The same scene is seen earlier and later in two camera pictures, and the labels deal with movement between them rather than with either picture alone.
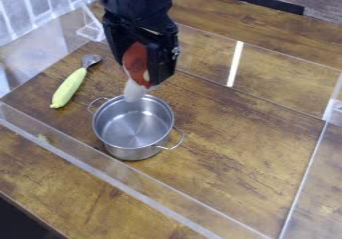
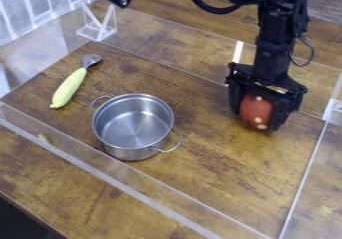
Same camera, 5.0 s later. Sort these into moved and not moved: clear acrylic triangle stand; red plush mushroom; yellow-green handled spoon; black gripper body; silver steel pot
Moved: black gripper body; red plush mushroom
Not moved: silver steel pot; yellow-green handled spoon; clear acrylic triangle stand
